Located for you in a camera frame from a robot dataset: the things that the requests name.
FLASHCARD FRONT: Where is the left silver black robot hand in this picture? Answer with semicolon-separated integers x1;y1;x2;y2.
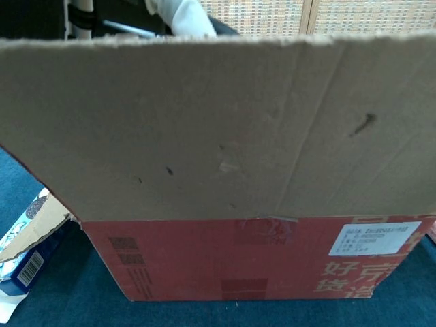
0;0;239;40

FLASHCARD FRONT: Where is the red-topped cardboard box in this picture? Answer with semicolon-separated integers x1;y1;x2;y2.
0;29;436;302

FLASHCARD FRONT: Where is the blue cookie box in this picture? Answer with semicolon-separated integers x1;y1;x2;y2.
0;187;74;324

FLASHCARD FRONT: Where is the woven bamboo folding screen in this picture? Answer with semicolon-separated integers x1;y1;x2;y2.
197;0;436;38

